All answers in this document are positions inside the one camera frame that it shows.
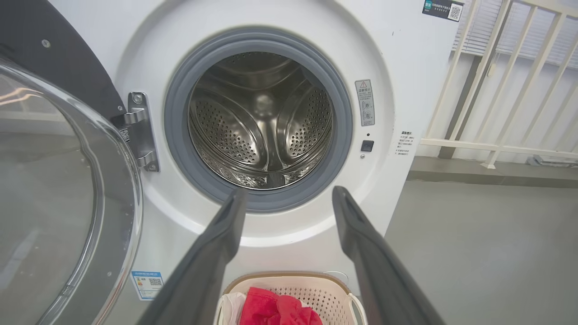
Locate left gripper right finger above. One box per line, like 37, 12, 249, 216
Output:
331, 185, 446, 325

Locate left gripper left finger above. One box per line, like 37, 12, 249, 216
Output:
135, 187, 249, 325

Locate red and white garment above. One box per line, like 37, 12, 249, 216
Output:
220, 287, 323, 325

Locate black-rimmed glass washer door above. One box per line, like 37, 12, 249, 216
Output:
0, 0, 144, 325

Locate cream perforated laundry basket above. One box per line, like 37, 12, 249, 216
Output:
213, 271, 368, 325

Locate grey rubber door seal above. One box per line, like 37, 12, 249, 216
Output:
163, 28, 354, 213

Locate metal door hinge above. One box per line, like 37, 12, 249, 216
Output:
111, 92, 160, 172

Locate white front-load washing machine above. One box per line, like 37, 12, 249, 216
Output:
45, 0, 466, 325

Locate blue energy label sticker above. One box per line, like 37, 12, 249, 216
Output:
130, 270, 164, 301

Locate small text sticker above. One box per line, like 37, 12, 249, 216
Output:
396, 131, 414, 156

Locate cream railing fence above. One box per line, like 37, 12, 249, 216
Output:
418, 0, 578, 170

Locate grey warning label sticker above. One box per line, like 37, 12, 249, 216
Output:
354, 79, 376, 127

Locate steel washer drum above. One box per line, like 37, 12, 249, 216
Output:
187, 51, 335, 189

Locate white window blinds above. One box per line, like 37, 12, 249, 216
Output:
454, 0, 578, 68

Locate dark QR code sticker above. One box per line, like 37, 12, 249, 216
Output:
422, 0, 465, 22

